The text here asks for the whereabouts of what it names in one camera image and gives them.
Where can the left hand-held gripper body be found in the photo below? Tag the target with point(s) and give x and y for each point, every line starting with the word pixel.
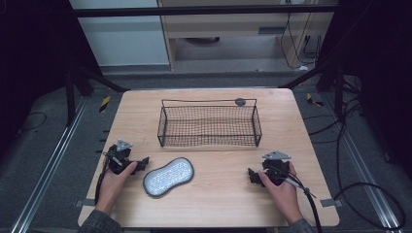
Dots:
pixel 117 158

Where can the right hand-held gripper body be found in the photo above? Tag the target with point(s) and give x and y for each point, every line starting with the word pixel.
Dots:
pixel 275 166

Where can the silver scrubbing pad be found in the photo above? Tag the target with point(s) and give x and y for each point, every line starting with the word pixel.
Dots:
pixel 168 177

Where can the person's left hand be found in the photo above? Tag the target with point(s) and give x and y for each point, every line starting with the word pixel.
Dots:
pixel 113 187

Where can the person's right hand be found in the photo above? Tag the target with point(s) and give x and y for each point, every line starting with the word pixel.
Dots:
pixel 285 195

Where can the grey tape piece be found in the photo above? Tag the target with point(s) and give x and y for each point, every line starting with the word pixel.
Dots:
pixel 331 203
pixel 85 203

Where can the yellow black striped tape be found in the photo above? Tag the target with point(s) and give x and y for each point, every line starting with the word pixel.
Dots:
pixel 312 100
pixel 104 103

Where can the black metal stand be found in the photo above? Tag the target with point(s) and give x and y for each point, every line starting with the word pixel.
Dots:
pixel 338 90
pixel 69 97

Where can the white cabinet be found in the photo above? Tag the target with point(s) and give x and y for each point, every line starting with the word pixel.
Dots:
pixel 123 39

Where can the dark curtain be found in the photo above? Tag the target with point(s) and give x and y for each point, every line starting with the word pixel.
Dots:
pixel 32 64
pixel 382 81

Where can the light wooden desk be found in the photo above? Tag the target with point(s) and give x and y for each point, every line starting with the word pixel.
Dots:
pixel 226 26

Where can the metal floor rail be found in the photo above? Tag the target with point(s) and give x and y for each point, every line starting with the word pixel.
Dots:
pixel 48 165
pixel 366 174

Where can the black horizontal frame bar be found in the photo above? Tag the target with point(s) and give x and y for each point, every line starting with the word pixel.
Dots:
pixel 194 10

